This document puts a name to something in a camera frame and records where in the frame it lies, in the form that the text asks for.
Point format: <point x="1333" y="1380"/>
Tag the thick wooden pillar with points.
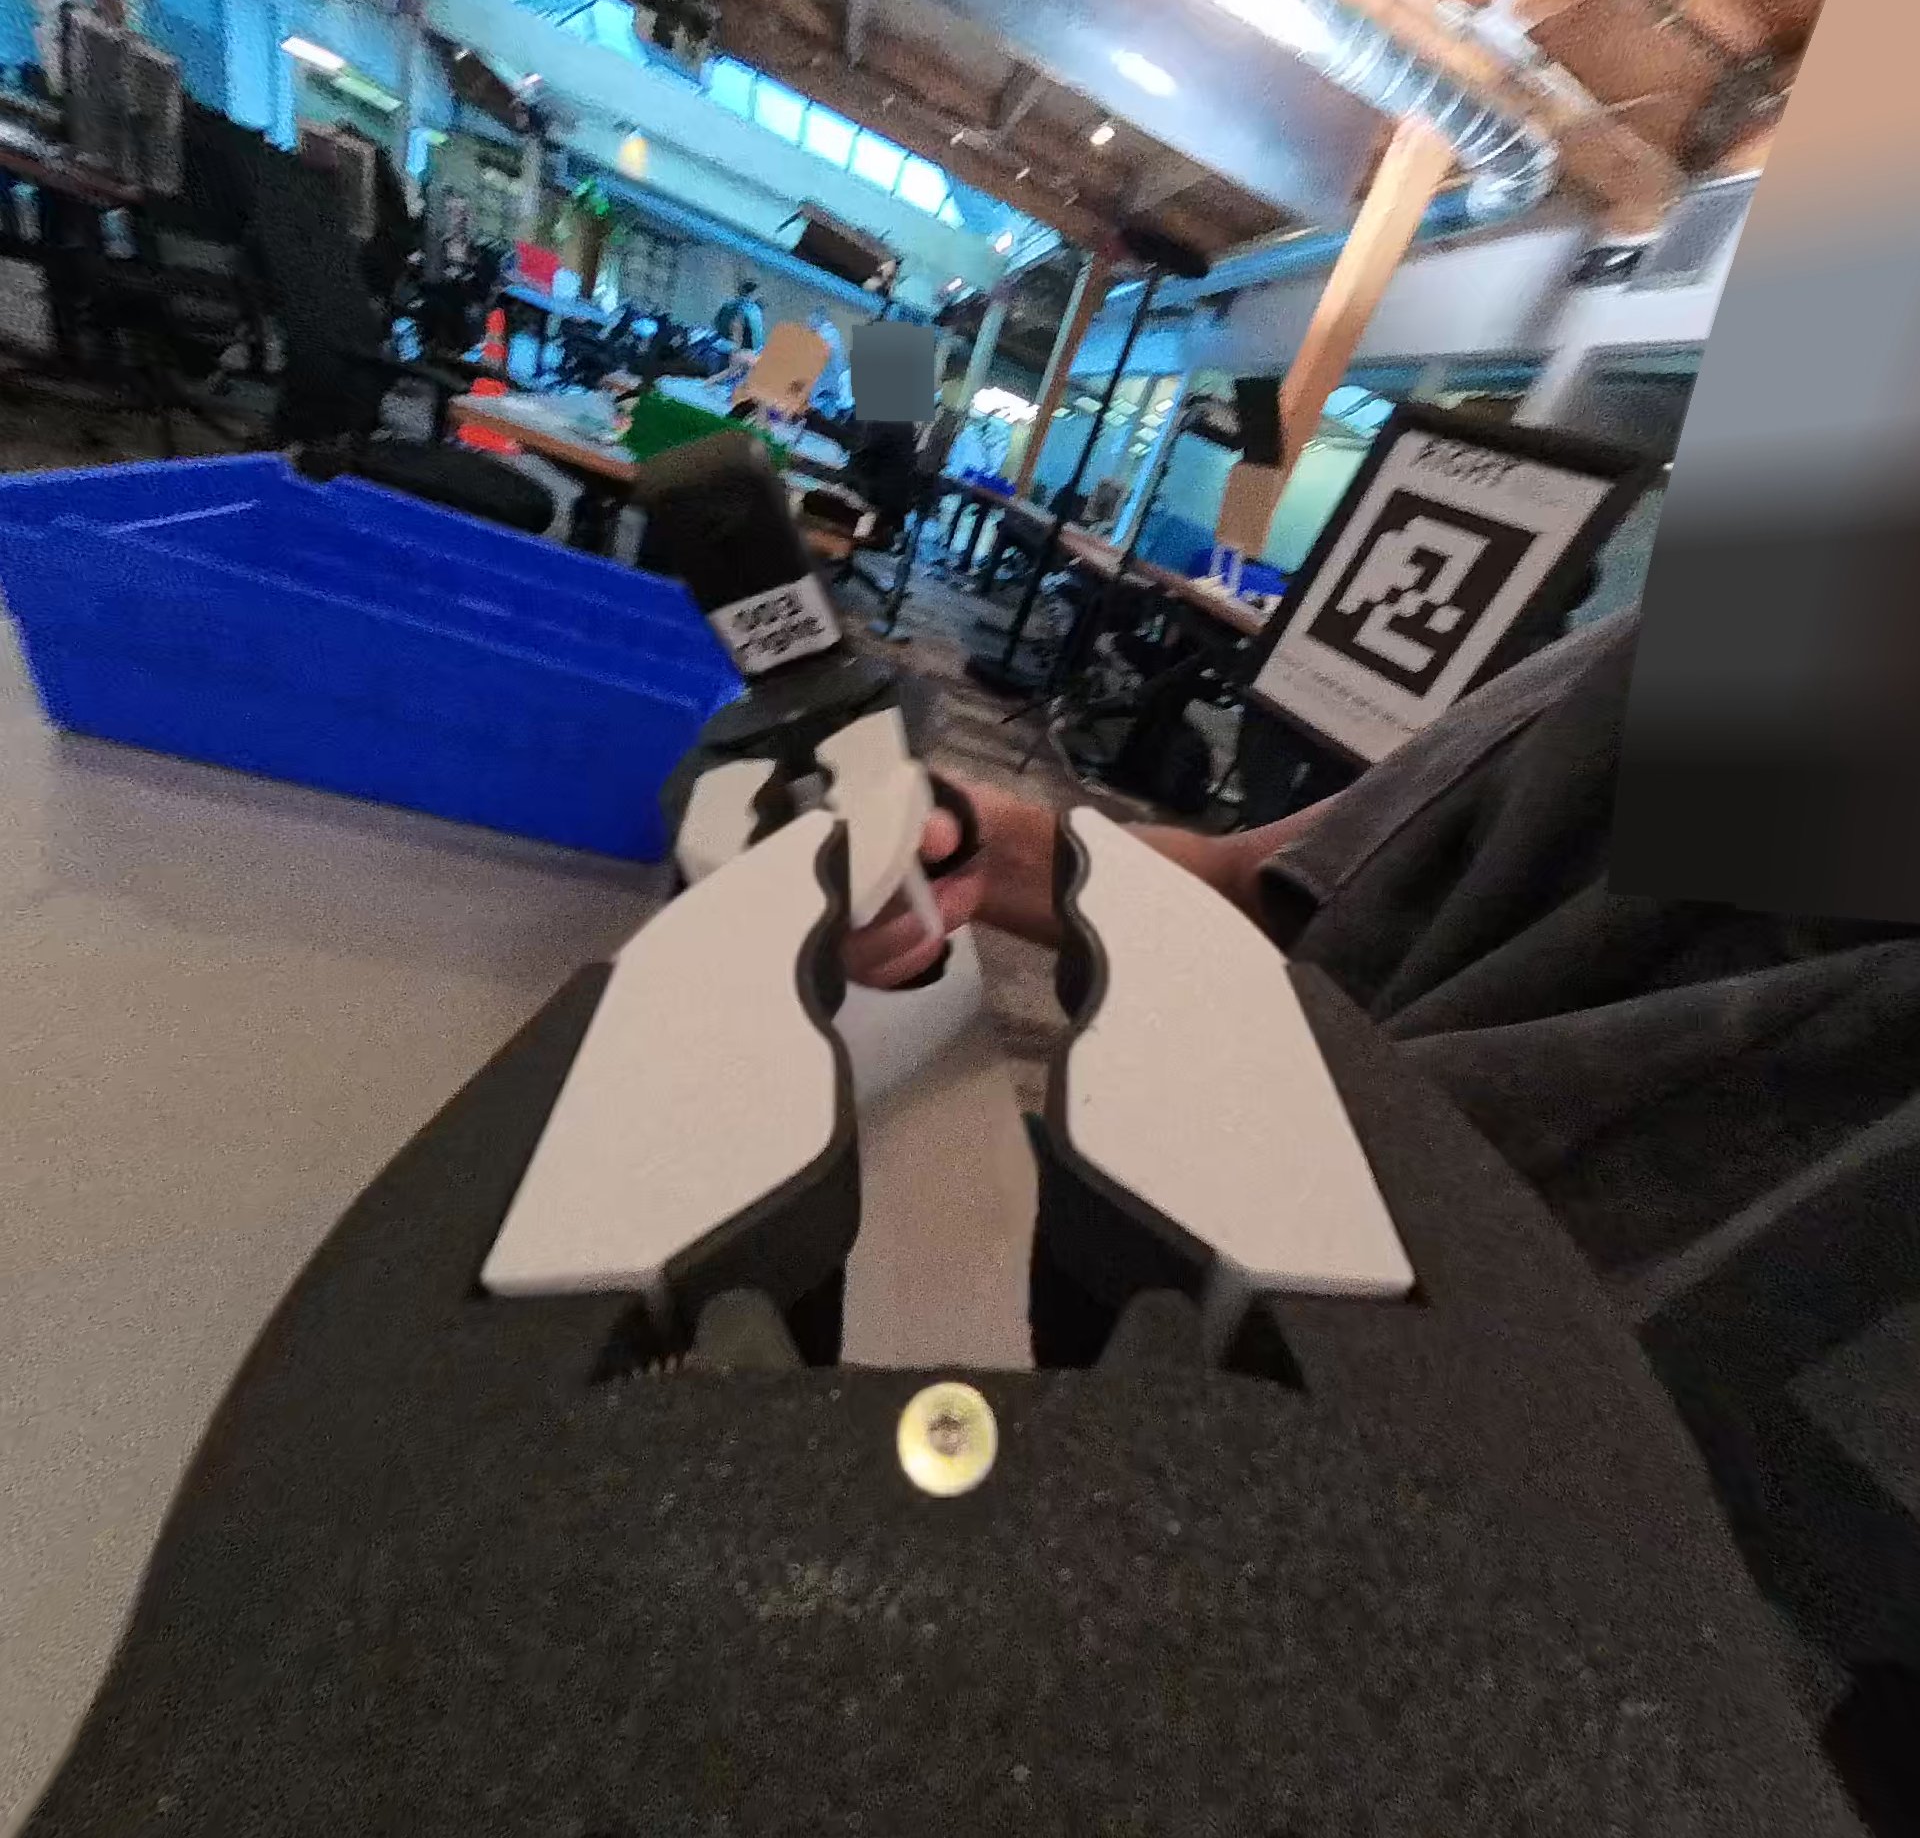
<point x="1357" y="295"/>

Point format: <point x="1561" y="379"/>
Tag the thin wooden pillar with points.
<point x="1068" y="369"/>

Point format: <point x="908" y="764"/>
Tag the tan board stand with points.
<point x="1247" y="512"/>
<point x="780" y="369"/>

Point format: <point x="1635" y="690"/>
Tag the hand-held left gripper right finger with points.
<point x="1229" y="1105"/>

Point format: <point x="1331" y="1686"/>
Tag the orange traffic cone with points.
<point x="487" y="415"/>

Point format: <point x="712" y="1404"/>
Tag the black studio light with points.
<point x="840" y="241"/>

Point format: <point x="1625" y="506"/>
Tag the person's right hand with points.
<point x="1012" y="864"/>

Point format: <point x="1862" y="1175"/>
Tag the black disc floor lamp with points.
<point x="1162" y="253"/>

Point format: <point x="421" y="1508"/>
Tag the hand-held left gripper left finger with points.
<point x="675" y="1105"/>

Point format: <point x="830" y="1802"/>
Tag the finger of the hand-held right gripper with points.
<point x="726" y="820"/>
<point x="878" y="804"/>

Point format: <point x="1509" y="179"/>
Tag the black framed marker sign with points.
<point x="1425" y="594"/>

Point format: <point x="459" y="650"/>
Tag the brown wooden table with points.
<point x="555" y="444"/>
<point x="1140" y="572"/>

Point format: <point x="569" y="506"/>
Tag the black office chair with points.
<point x="329" y="295"/>

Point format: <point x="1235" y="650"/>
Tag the green crate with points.
<point x="691" y="427"/>

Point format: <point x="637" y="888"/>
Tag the ceiling light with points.
<point x="1144" y="71"/>

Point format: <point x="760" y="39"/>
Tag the grey desk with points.
<point x="225" y="1043"/>

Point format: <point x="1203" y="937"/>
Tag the silver spiral air duct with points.
<point x="1409" y="69"/>

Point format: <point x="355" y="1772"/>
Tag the blue plastic bin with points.
<point x="375" y="670"/>

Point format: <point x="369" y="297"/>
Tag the black framed panel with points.
<point x="120" y="99"/>

